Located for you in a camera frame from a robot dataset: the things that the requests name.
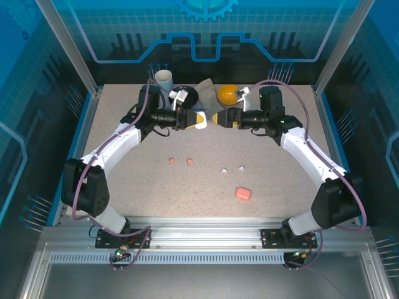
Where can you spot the black plate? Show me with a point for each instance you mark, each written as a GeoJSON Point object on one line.
{"type": "Point", "coordinates": [193, 95]}

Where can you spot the power connector with green LED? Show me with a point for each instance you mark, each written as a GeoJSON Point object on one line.
{"type": "Point", "coordinates": [120, 253]}
{"type": "Point", "coordinates": [300, 253]}

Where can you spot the aluminium mounting rail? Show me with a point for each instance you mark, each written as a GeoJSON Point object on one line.
{"type": "Point", "coordinates": [205, 230]}

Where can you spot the white earbud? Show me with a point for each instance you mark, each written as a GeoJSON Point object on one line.
{"type": "Point", "coordinates": [224, 171]}
{"type": "Point", "coordinates": [241, 169]}

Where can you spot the aluminium frame post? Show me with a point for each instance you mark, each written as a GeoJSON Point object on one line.
{"type": "Point", "coordinates": [339, 46]}
{"type": "Point", "coordinates": [67, 46]}

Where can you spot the grey folded cloth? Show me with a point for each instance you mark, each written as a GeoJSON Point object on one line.
{"type": "Point", "coordinates": [207, 93]}

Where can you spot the lavender tray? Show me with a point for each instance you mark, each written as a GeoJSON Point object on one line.
{"type": "Point", "coordinates": [201, 109]}

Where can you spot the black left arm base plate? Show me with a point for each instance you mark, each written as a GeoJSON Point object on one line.
{"type": "Point", "coordinates": [106, 238]}

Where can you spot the pink charging case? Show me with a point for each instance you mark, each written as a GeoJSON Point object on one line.
{"type": "Point", "coordinates": [243, 193]}

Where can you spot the light blue mug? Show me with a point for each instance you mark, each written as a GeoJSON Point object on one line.
{"type": "Point", "coordinates": [164, 79]}

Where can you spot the orange bowl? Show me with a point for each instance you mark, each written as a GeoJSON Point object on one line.
{"type": "Point", "coordinates": [227, 95]}

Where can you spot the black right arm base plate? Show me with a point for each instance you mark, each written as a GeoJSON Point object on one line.
{"type": "Point", "coordinates": [271, 238]}

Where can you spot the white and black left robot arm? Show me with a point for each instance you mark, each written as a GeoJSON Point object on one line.
{"type": "Point", "coordinates": [103, 155]}

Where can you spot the blue table edge strip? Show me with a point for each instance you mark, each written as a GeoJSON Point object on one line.
{"type": "Point", "coordinates": [343, 155]}
{"type": "Point", "coordinates": [81, 124]}

